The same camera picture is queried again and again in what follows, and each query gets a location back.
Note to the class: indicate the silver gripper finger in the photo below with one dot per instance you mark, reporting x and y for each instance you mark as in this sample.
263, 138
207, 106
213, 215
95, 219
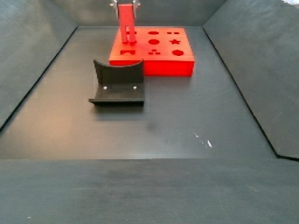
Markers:
136, 3
114, 3

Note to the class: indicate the red double-square peg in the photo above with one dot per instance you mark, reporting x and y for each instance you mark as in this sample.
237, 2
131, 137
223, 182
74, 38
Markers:
127, 23

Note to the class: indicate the red shape-sorter block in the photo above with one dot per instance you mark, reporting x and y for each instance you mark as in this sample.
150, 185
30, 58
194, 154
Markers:
162, 47

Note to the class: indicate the black curved holder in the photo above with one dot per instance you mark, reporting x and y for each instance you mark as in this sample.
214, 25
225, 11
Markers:
120, 84

